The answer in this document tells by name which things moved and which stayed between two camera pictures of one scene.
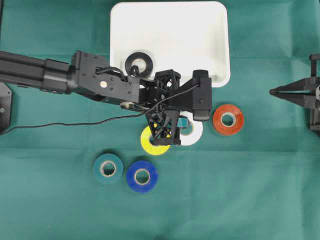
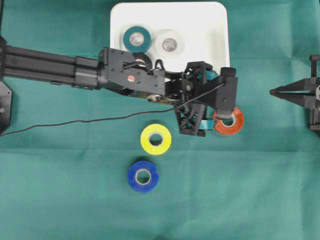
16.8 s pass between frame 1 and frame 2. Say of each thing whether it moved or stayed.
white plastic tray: stayed
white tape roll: moved
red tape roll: stayed
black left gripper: moved
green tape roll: moved
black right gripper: stayed
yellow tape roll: stayed
